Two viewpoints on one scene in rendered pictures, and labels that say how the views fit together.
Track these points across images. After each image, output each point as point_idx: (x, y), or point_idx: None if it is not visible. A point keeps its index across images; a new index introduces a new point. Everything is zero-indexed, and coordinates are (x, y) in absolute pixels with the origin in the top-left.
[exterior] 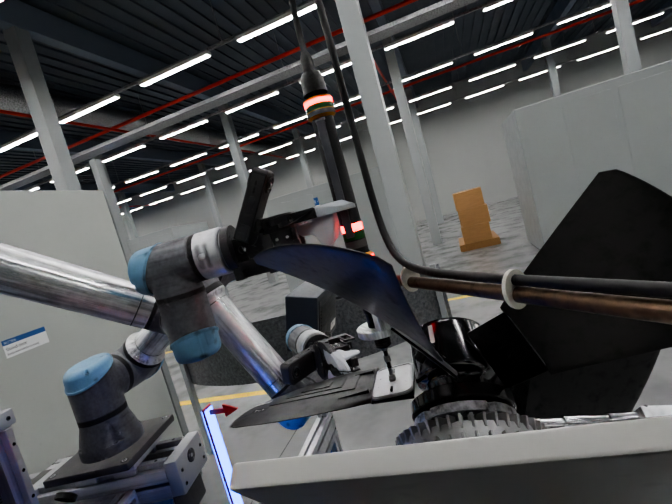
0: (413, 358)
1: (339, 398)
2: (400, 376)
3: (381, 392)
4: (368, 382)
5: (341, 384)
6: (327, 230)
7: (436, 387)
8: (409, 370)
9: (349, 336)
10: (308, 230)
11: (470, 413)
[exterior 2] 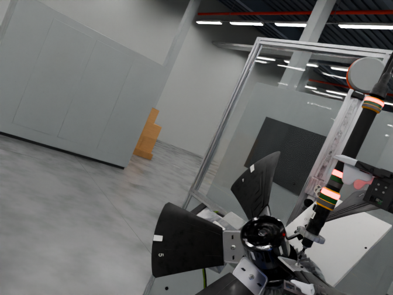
0: (286, 248)
1: (331, 287)
2: (291, 263)
3: (306, 271)
4: (309, 274)
5: (324, 287)
6: (359, 180)
7: (293, 248)
8: (284, 258)
9: (285, 284)
10: (370, 181)
11: (293, 246)
